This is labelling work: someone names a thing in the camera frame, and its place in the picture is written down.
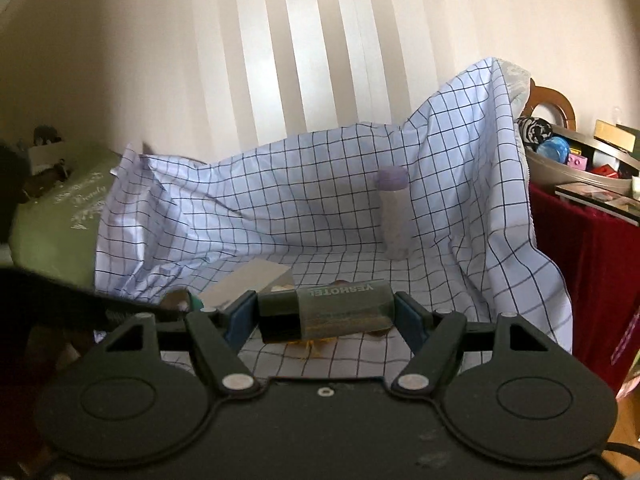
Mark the wooden chair back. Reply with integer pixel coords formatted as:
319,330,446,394
520,79,577,134

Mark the blue round container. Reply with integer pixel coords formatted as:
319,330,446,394
535,137,571,164

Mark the blue checked white cloth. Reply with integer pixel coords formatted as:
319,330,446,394
92,57,574,377

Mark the flat dark tray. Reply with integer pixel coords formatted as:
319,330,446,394
554,182,640,227

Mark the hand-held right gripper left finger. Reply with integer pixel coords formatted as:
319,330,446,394
101,290,259,397

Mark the white box with dark items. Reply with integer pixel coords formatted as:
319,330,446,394
27,126,69,182

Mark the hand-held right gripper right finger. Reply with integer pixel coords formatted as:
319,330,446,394
392,290,549,397

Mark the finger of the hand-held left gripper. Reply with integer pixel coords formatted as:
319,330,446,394
100,292,186,334

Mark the dark red cloth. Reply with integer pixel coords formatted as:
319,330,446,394
529,181,640,397

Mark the green printed bag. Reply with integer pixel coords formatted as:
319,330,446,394
9,144,127,289

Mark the small dark labelled bottle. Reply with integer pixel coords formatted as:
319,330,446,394
257,278,397,345

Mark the black and white striped item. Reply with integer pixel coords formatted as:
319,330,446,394
517,115,554,154

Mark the grey plastic basin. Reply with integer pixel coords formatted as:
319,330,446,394
524,129,640,197

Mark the purple lidded water bottle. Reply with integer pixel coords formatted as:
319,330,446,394
375,165,414,261

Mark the white cardboard product box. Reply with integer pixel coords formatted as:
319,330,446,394
197,258,294,312

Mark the white lace cloth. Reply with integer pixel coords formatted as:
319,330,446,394
499,57,534,112

